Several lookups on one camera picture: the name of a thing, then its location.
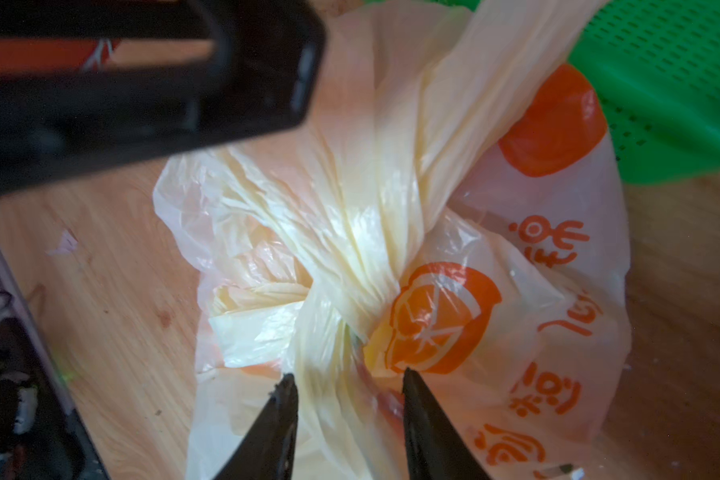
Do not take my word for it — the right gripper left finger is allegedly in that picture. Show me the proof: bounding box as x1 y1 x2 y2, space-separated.
214 374 298 480

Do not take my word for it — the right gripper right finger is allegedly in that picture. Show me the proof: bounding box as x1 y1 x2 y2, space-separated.
403 368 490 480

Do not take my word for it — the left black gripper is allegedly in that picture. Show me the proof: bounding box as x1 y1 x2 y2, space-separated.
0 1 327 196

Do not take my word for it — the translucent printed plastic bag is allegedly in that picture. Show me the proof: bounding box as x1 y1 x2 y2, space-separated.
153 1 631 479

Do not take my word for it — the green plastic basket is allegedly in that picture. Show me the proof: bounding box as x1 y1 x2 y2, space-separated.
365 0 720 186

